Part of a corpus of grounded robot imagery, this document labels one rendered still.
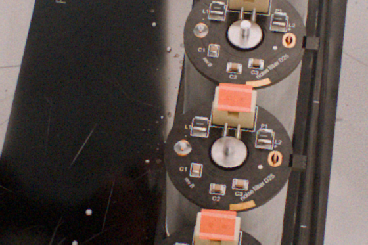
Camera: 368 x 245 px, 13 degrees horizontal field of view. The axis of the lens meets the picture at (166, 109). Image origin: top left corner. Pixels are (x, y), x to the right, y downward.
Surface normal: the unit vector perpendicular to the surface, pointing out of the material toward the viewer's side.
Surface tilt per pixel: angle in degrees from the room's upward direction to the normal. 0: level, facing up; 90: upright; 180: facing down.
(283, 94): 90
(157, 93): 0
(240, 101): 0
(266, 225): 90
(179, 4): 0
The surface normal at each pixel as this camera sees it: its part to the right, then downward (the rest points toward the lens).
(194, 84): -0.87, 0.42
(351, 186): 0.00, -0.53
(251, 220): 0.33, 0.80
